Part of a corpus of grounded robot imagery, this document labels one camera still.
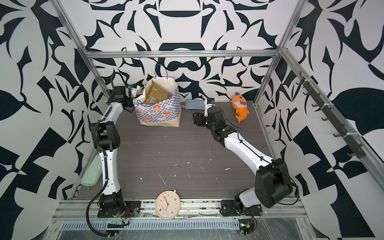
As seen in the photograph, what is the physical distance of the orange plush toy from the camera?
43.3 inches

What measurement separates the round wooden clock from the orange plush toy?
63 centimetres

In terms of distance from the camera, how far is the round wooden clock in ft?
2.37
